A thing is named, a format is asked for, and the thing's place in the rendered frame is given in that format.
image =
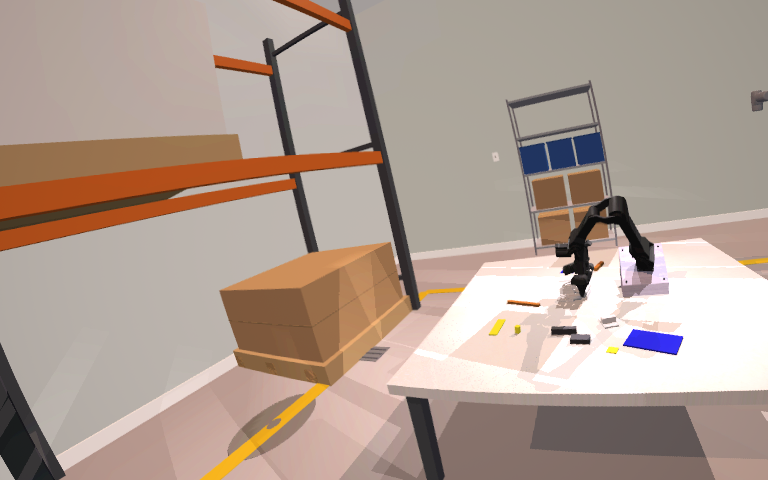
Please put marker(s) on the yellow flat bar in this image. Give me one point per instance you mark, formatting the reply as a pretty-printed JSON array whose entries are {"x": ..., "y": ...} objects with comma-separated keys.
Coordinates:
[{"x": 495, "y": 330}]

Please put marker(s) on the blue flat rectangular plate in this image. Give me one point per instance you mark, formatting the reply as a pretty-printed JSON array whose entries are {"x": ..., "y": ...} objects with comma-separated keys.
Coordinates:
[{"x": 652, "y": 341}]

